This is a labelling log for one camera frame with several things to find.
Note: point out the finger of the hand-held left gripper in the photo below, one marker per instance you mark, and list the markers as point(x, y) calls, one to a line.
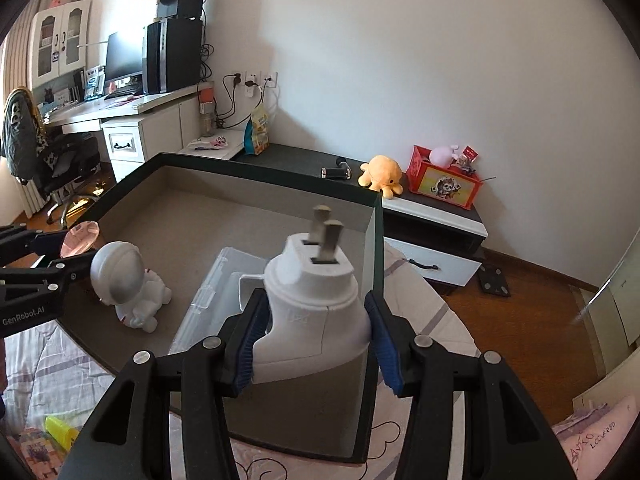
point(65, 270)
point(30, 242)

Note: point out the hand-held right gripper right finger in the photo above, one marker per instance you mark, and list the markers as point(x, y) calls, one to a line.
point(382, 345)

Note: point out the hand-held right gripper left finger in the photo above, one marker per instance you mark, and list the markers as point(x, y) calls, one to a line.
point(246, 352)

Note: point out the pink round mirror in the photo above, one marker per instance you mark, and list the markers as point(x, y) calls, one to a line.
point(80, 237)

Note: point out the white plug charger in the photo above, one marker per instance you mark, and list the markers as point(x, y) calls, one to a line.
point(310, 310)

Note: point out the dark green storage box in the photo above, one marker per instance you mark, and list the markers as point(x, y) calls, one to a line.
point(200, 220)

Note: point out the white astronaut figurine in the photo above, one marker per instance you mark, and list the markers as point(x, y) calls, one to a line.
point(120, 270)

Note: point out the striped pink bedsheet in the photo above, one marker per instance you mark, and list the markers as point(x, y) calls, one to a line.
point(440, 330)

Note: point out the clear plastic case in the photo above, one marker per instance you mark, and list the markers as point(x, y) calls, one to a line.
point(210, 300)

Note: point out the black office chair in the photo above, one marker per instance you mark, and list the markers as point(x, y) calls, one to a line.
point(70, 160)

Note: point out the dark printed jacket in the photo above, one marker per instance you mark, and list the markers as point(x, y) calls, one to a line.
point(20, 130)

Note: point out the yellow snack packet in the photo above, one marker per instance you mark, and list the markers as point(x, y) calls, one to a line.
point(62, 432)

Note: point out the black bathroom scale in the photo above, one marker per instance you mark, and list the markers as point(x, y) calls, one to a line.
point(494, 281)

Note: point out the low black white cabinet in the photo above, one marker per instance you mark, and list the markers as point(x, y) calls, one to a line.
point(435, 225)

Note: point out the pink printed packet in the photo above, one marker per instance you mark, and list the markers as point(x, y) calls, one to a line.
point(40, 452)

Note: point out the white desk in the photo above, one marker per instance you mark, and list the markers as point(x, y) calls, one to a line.
point(150, 125)

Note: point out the red plastic crate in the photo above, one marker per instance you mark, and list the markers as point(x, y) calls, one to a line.
point(445, 185)

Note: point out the yellow octopus plush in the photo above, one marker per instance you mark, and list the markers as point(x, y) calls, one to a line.
point(382, 172)

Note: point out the black hand roller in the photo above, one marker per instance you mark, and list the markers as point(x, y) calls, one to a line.
point(337, 172)

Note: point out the low white side table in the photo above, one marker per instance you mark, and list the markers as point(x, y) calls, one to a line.
point(210, 149)

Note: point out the beige curtain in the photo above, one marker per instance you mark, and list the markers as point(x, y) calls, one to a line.
point(20, 45)

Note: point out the pink plush toy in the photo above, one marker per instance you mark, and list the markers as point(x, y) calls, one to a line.
point(444, 155)

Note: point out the white glass-door cabinet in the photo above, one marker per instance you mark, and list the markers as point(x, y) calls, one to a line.
point(60, 45)

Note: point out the black computer monitor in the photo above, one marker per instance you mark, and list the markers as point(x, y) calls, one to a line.
point(122, 60)

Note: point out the blue yellow snack bag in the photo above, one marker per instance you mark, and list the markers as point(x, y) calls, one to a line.
point(257, 132)

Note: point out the orange bottle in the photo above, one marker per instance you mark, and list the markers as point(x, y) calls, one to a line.
point(206, 100)

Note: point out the pink printed pillow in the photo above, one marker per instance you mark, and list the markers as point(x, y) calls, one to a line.
point(595, 440)

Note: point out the black computer tower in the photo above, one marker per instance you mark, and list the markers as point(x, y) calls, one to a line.
point(172, 57)

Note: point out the white door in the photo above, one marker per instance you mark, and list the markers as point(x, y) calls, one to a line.
point(620, 295)

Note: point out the black box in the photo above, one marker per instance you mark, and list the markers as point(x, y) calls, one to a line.
point(180, 2)

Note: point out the white wall outlet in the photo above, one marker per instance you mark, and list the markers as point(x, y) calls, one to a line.
point(252, 82)

